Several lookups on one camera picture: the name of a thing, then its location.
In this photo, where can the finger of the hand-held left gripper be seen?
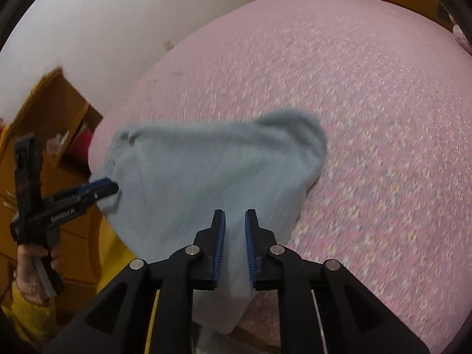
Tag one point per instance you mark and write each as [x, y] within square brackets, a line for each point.
[100, 183]
[107, 191]

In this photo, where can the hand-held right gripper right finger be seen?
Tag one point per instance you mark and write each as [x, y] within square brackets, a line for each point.
[250, 243]

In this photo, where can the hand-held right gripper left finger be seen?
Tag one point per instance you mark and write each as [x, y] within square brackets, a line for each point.
[219, 243]

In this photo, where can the grey pants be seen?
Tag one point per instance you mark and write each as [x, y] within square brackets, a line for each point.
[206, 169]

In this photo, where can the person's left forearm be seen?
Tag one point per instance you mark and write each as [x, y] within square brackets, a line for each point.
[22, 313]

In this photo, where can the person's left hand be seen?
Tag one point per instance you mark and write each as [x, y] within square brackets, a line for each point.
[29, 276]

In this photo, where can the red item in cabinet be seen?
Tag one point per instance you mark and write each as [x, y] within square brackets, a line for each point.
[84, 141]

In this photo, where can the wooden bedside cabinet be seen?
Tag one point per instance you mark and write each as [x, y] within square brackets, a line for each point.
[73, 247]

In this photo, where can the bed with pink floral sheet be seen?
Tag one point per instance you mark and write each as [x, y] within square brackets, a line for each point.
[350, 118]

